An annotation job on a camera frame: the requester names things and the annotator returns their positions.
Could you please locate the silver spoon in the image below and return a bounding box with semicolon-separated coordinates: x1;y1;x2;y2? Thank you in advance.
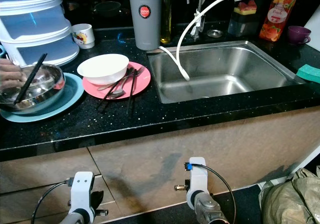
110;69;135;99

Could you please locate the white bowl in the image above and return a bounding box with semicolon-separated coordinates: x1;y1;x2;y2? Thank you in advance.
77;53;130;86

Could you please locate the person hand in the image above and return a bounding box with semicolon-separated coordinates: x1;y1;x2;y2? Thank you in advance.
0;58;27;91

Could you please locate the tan sack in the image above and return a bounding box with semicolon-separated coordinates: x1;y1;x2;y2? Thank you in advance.
259;167;320;224

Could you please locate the light blue plate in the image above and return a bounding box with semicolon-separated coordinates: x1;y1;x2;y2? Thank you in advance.
0;72;85;124

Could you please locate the pink plate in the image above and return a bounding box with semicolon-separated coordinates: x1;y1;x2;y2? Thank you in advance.
82;61;152;100

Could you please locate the stainless steel sink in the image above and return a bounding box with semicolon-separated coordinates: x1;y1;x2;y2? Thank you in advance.
147;40;306;104

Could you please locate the steel mixing bowl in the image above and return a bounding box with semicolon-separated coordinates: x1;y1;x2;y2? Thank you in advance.
0;63;66;115

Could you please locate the round metal strainer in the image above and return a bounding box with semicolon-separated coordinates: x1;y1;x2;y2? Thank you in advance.
207;29;225;39

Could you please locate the grey water filter canister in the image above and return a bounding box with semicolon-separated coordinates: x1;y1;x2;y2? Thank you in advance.
127;0;163;52

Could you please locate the white printed mug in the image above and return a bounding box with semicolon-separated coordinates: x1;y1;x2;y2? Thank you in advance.
71;23;96;50

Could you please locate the green sponge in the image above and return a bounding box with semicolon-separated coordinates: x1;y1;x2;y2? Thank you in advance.
295;63;320;84

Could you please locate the dark sponge holder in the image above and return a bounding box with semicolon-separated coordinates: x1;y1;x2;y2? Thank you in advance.
228;12;259;38

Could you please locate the chrome faucet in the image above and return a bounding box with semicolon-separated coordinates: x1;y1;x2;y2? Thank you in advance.
192;0;207;34

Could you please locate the white tiered plastic container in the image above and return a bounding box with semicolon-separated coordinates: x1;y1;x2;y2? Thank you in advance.
0;0;80;68

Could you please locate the yellow and red sponge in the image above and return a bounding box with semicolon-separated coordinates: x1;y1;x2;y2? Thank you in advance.
233;0;258;16

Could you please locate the purple cup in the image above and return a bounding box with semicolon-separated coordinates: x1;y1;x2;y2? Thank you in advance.
287;25;312;46

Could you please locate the fruit print soap bottle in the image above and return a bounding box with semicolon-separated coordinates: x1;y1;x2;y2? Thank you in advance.
258;0;299;43

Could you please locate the dark pot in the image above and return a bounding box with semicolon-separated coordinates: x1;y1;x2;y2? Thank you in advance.
91;1;124;18

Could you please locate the white board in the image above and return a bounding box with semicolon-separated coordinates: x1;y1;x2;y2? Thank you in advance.
302;3;320;41

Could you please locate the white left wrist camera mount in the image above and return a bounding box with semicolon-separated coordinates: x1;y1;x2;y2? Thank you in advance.
72;171;96;217

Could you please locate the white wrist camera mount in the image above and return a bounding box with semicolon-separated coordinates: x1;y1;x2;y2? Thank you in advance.
185;156;209;211
72;171;96;217

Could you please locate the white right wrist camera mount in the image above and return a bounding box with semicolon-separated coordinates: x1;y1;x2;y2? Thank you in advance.
185;156;209;211

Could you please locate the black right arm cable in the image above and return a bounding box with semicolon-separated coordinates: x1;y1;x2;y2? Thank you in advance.
184;162;237;224

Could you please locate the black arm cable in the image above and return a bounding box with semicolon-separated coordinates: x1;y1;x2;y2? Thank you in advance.
184;162;237;224
30;179;77;224

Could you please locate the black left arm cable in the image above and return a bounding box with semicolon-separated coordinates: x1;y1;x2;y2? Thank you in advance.
30;179;77;224

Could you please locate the white hose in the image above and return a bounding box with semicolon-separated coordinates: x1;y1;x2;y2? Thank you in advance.
158;0;237;82

